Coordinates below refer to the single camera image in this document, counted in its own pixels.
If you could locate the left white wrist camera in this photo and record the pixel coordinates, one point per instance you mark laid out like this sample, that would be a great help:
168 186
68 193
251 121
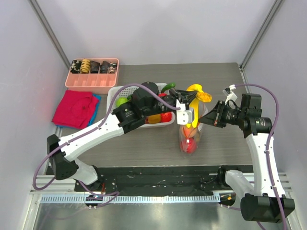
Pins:
184 116

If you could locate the green lime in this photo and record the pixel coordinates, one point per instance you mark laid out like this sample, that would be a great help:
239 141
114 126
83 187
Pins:
121 100

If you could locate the blue folded cloth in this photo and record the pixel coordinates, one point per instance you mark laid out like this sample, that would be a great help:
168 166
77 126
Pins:
94 112

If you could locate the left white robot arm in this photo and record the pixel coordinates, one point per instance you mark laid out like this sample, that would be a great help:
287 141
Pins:
145 101

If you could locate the dark cake piece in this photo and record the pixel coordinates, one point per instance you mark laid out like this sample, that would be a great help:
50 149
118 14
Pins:
94 67

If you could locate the magenta folded cloth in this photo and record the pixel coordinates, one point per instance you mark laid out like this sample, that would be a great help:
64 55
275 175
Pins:
75 107

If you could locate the white slotted cable duct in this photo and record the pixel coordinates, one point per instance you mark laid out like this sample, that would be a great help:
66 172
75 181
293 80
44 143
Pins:
90 199

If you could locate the small green cucumber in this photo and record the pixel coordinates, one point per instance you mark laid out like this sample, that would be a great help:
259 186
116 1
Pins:
168 87

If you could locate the white plastic basket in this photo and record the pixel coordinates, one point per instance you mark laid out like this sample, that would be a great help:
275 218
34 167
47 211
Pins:
126 93

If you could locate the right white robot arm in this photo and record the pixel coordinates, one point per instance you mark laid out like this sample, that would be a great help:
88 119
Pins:
265 199

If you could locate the yellow spiral pastry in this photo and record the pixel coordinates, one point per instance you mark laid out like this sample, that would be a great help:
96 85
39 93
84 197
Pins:
85 66

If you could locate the dark sushi piece one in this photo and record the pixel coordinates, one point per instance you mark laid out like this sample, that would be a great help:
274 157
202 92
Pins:
75 67

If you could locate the dark sushi piece three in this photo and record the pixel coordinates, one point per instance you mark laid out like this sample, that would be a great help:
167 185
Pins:
112 67

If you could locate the clear zip top bag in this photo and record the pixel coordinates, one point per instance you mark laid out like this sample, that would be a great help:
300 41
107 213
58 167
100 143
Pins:
197 137

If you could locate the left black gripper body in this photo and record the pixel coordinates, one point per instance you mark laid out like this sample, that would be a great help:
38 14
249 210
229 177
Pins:
171 99

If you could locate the peach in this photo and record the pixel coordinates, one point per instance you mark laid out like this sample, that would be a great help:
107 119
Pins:
189 132

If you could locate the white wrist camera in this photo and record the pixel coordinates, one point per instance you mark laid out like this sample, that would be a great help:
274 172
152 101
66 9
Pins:
184 116
229 93

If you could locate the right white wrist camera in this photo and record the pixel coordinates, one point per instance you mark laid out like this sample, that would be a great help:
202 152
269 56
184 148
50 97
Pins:
229 93

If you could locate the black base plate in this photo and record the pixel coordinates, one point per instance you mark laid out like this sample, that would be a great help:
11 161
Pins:
165 181

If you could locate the yellow banana bunch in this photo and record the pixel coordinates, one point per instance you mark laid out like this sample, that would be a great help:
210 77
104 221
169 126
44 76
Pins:
201 97

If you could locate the dark sushi piece two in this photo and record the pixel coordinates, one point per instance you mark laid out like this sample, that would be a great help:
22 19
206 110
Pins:
104 67

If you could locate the pink divided tray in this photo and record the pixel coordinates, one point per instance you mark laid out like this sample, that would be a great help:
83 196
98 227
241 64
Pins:
96 83

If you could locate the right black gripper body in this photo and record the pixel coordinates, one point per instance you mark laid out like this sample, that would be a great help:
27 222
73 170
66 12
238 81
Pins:
219 114

